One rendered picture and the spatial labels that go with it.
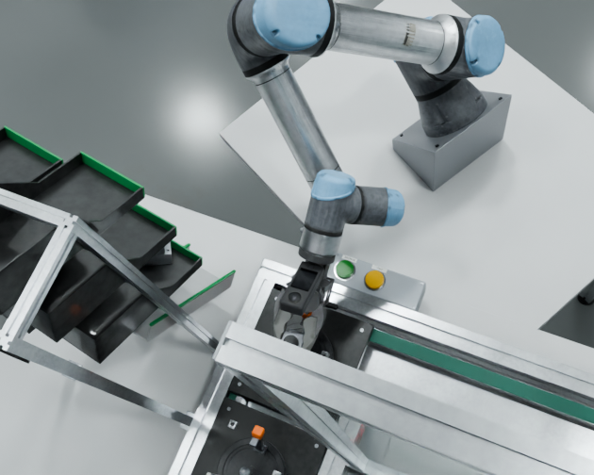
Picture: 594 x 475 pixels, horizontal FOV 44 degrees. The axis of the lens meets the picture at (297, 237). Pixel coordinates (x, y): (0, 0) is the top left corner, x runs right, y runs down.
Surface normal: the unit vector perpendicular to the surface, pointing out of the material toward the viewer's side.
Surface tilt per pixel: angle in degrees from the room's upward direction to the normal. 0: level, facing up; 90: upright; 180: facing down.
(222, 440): 0
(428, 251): 0
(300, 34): 41
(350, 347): 0
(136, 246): 25
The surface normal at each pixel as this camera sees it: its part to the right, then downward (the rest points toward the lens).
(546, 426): -0.16, -0.36
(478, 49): 0.60, 0.11
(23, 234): 0.08, -0.67
